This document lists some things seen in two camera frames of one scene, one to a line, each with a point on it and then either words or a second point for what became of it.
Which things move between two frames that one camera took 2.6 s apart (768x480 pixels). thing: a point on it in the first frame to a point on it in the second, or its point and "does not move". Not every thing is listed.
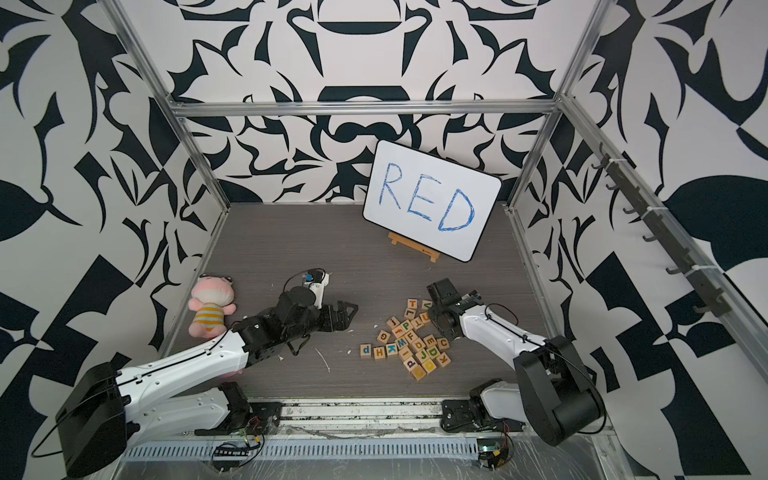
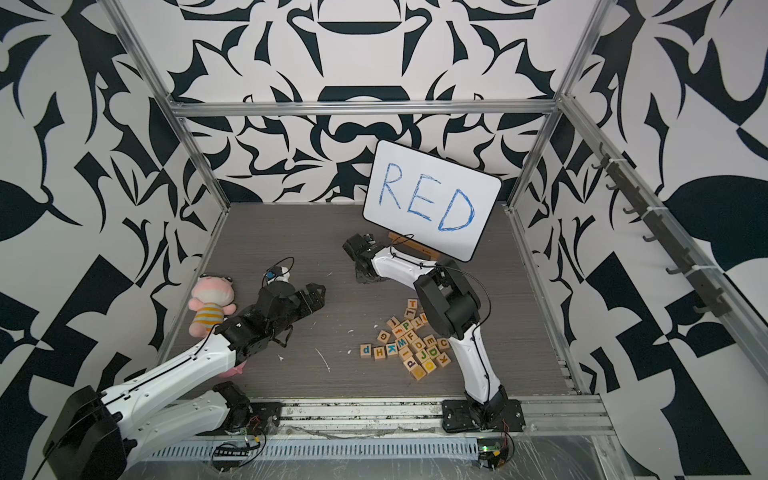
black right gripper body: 436,314 to 359,274
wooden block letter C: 442,344 does not move
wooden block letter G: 383,336 does not move
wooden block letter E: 430,341 does not move
